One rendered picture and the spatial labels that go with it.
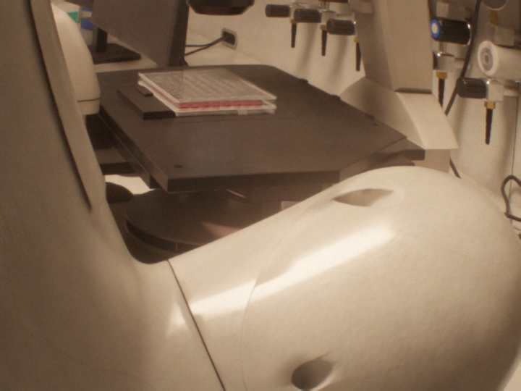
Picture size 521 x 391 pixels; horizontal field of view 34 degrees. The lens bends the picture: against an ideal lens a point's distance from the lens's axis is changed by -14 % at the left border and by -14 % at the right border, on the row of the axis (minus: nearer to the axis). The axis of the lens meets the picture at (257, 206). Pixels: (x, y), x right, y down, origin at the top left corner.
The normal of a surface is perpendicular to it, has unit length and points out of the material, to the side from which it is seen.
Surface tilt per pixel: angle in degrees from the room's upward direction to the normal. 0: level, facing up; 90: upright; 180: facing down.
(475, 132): 90
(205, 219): 0
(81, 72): 86
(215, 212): 0
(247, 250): 23
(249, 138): 0
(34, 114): 73
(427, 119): 30
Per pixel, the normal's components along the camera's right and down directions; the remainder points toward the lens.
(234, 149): 0.07, -0.94
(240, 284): -0.19, -0.67
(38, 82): 0.90, -0.11
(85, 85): 0.37, 0.26
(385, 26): -0.40, 0.39
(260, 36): -0.93, 0.06
